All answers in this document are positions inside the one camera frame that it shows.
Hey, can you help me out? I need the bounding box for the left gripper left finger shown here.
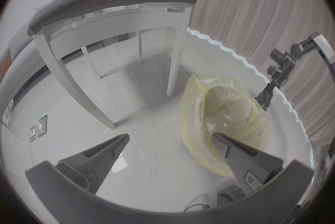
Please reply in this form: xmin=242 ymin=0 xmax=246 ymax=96
xmin=56 ymin=133 xmax=130 ymax=195

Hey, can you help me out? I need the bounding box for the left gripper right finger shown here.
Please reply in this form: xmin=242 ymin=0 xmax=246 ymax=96
xmin=211 ymin=132 xmax=285 ymax=193

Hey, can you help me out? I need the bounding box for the yellow plastic bag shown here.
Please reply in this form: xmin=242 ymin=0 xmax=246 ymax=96
xmin=179 ymin=74 xmax=270 ymax=178

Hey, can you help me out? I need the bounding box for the grey cable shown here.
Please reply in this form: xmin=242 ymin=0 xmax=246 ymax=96
xmin=183 ymin=201 xmax=210 ymax=214

